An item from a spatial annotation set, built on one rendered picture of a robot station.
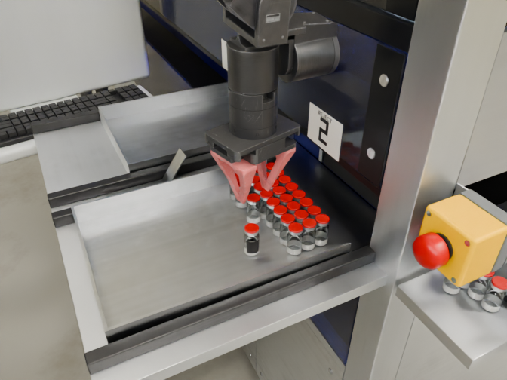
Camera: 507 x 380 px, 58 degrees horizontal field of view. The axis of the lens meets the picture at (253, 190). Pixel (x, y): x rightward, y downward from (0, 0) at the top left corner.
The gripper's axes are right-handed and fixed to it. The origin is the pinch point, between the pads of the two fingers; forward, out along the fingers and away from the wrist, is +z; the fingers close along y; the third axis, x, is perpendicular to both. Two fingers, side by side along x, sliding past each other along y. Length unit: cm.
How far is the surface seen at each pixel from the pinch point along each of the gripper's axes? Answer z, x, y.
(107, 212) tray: 10.8, 22.0, -12.3
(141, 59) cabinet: 13, 86, 29
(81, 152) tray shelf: 11.3, 44.0, -7.4
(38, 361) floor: 99, 78, -28
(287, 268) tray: 8.5, -7.5, -0.4
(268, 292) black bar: 9.6, -8.2, -4.5
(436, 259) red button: -0.4, -23.2, 6.3
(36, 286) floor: 99, 111, -16
